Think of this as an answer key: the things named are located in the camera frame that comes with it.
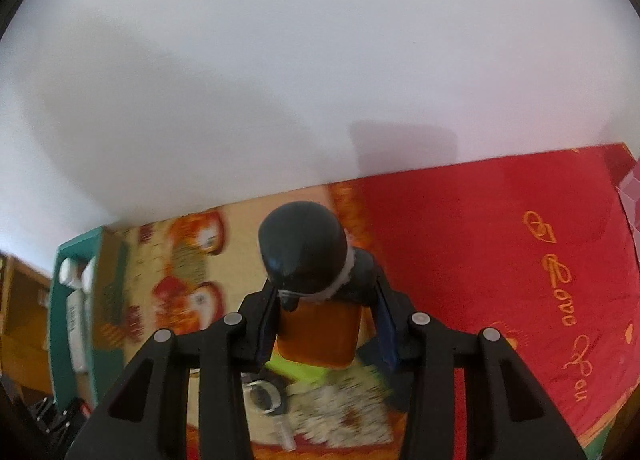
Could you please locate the neon green and orange pack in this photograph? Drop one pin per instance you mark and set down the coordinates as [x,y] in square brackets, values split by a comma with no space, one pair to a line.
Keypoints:
[300,372]

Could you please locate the small white plastic case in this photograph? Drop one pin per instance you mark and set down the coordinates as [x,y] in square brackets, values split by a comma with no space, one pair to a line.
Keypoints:
[91,276]

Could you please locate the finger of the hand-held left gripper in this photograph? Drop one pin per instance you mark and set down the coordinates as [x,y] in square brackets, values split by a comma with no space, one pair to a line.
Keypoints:
[57,415]

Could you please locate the red floral bedsheet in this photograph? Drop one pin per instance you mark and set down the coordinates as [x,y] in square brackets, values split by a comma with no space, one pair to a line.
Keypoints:
[475,240]

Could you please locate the small clear plastic tube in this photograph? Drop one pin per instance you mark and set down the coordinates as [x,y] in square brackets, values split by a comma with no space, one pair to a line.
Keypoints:
[285,432]

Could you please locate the wooden cabinet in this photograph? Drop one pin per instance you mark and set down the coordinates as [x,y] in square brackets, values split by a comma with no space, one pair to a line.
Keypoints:
[25,330]

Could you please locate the orange bottle dark grey cap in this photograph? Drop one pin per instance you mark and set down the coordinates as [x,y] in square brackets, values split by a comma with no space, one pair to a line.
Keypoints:
[320,335]

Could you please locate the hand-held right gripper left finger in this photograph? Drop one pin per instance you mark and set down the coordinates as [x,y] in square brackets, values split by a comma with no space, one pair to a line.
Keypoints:
[265,335]

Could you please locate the small black device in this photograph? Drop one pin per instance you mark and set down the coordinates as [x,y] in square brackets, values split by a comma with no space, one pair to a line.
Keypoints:
[262,395]

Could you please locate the teal cardboard box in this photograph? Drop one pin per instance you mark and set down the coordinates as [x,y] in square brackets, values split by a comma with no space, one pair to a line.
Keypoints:
[62,330]

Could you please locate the white round jar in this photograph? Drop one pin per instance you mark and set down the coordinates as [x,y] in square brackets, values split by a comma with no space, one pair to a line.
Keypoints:
[69,272]

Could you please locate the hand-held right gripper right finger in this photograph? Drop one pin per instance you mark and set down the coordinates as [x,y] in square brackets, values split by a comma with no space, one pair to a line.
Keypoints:
[385,335]

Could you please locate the white tube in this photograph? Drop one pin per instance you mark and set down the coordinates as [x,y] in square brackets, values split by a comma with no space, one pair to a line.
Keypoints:
[76,330]

